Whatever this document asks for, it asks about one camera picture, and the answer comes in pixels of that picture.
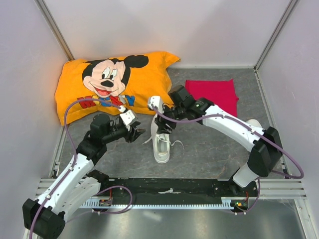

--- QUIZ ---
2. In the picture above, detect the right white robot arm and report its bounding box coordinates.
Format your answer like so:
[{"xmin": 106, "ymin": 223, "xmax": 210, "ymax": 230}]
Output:
[{"xmin": 148, "ymin": 85, "xmax": 283, "ymax": 196}]

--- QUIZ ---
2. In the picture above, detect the grey slotted cable duct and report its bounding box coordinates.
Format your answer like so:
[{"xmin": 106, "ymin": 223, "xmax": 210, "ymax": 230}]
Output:
[{"xmin": 80, "ymin": 198, "xmax": 233, "ymax": 210}]

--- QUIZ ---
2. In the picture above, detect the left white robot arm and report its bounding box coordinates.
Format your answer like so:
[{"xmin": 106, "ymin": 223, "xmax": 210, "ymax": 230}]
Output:
[{"xmin": 22, "ymin": 110, "xmax": 145, "ymax": 239}]

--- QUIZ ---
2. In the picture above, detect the white sneaker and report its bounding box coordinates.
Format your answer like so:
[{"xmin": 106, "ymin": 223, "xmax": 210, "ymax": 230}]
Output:
[
  {"xmin": 142, "ymin": 114, "xmax": 184, "ymax": 164},
  {"xmin": 246, "ymin": 119, "xmax": 264, "ymax": 130}
]

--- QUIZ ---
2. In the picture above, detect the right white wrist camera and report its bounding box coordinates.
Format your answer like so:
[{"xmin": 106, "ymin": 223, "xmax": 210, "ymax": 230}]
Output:
[{"xmin": 148, "ymin": 96, "xmax": 164, "ymax": 114}]

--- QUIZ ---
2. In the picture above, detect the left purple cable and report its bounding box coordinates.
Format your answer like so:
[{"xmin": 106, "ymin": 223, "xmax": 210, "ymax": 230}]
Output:
[{"xmin": 28, "ymin": 97, "xmax": 134, "ymax": 239}]

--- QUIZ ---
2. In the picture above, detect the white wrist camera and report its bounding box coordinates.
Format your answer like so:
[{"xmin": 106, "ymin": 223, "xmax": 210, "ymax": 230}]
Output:
[
  {"xmin": 119, "ymin": 106, "xmax": 138, "ymax": 130},
  {"xmin": 148, "ymin": 96, "xmax": 164, "ymax": 114}
]

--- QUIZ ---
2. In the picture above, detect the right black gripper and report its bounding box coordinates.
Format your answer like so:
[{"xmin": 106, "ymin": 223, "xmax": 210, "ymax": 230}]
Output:
[{"xmin": 154, "ymin": 104, "xmax": 185, "ymax": 135}]

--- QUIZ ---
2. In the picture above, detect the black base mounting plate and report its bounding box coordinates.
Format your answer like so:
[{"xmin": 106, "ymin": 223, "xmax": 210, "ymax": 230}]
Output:
[{"xmin": 101, "ymin": 178, "xmax": 257, "ymax": 203}]

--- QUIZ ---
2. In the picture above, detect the red folded cloth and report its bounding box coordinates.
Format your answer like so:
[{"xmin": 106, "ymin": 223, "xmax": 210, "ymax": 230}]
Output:
[{"xmin": 185, "ymin": 79, "xmax": 239, "ymax": 117}]

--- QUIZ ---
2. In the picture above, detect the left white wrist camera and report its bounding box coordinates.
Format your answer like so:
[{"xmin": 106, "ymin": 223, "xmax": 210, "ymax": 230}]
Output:
[{"xmin": 119, "ymin": 106, "xmax": 138, "ymax": 130}]

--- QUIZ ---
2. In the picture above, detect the orange Mickey Mouse pillow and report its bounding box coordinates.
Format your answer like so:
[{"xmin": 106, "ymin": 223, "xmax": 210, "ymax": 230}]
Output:
[{"xmin": 54, "ymin": 51, "xmax": 180, "ymax": 125}]

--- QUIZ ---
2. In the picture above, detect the aluminium rail frame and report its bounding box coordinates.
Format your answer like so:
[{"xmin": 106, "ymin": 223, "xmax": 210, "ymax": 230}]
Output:
[{"xmin": 22, "ymin": 178, "xmax": 310, "ymax": 239}]

